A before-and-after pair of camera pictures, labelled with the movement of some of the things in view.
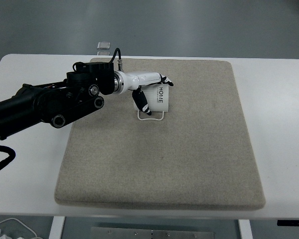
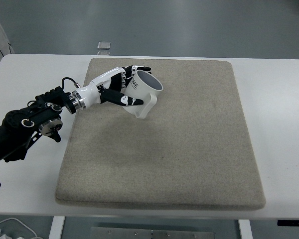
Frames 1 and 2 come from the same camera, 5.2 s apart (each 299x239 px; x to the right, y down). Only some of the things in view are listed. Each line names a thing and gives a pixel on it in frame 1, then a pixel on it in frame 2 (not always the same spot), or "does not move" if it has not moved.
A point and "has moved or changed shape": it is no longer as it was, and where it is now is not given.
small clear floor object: (103, 45) does not move
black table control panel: (293, 222) does not move
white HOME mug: (157, 96) has moved or changed shape
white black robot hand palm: (124, 81) → (89, 93)
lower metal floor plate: (103, 53) does not move
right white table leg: (245, 228) does not move
